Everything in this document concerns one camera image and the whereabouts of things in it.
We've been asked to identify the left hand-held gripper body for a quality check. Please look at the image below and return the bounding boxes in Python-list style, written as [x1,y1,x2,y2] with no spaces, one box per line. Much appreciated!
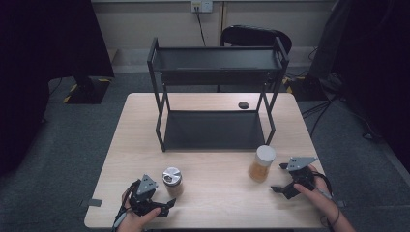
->
[129,174,162,217]

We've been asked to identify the person's left hand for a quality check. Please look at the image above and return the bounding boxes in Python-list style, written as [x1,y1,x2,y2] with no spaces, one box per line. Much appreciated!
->
[117,189,161,232]

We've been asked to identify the silver lid glass jar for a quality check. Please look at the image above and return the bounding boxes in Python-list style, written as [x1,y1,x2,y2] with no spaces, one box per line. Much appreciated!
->
[161,166,185,198]

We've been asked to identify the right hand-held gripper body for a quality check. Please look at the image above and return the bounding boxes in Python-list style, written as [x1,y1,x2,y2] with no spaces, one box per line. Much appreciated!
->
[282,157,318,199]

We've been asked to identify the black floor cables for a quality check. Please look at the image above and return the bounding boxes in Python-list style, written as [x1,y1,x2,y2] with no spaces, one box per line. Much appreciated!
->
[301,93,376,140]

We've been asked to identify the black chair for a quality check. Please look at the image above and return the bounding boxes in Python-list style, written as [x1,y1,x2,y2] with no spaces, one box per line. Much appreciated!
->
[217,24,293,93]

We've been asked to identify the white wall outlet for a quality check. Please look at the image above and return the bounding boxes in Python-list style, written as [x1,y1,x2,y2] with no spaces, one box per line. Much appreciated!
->
[190,0,214,14]

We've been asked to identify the white lid glass jar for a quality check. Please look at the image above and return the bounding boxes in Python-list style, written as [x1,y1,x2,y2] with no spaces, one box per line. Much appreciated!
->
[248,144,277,184]

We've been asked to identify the black stand base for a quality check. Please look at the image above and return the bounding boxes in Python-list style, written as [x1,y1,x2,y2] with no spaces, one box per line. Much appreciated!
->
[62,75,112,105]
[287,76,328,102]

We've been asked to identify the dark curtain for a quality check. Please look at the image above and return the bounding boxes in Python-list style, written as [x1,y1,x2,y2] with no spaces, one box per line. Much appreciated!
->
[332,0,410,163]
[0,0,115,177]

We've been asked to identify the black metal shelf rack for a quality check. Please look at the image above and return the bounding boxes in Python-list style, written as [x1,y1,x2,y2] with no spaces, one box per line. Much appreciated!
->
[146,36,290,153]

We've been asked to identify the black power cable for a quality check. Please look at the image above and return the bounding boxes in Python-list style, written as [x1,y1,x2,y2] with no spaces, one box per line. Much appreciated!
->
[194,6,207,47]

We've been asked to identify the right hand-held gripper cable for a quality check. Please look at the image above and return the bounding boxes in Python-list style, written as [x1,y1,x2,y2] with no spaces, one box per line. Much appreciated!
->
[310,170,337,202]

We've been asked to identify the hand-held gripper cable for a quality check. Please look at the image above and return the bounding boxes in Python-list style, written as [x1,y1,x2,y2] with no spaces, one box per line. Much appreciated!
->
[310,170,337,202]
[111,179,142,232]

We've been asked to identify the person's right hand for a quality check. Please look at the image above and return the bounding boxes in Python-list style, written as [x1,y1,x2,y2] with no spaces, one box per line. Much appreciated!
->
[293,165,339,223]

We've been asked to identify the left hand-held gripper cable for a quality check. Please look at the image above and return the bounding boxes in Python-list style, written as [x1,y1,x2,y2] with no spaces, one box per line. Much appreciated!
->
[111,179,142,232]

